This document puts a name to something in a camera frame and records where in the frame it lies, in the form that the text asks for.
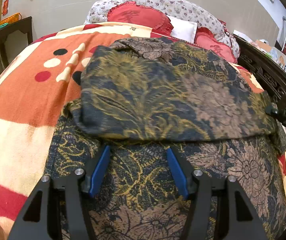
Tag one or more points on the left red heart pillow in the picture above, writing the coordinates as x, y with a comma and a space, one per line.
130, 12

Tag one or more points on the orange red patchwork blanket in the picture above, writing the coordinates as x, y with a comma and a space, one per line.
35, 87

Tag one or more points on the red heart pillow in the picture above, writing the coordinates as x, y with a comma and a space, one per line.
130, 12
205, 39

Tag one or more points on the floral padded headboard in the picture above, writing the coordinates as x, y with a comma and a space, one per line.
180, 9

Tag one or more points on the white square pillow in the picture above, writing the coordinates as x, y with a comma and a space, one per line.
183, 30

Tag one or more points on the orange basket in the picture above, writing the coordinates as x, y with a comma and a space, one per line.
11, 19

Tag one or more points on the dark floral patterned garment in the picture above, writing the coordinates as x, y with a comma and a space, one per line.
143, 96

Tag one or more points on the right red heart pillow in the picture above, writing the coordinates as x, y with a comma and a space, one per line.
205, 39

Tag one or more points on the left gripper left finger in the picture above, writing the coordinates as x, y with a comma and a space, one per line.
40, 216

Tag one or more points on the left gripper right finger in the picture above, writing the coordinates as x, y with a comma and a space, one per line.
236, 218

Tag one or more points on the dark carved wooden cabinet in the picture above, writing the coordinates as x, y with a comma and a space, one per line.
268, 74

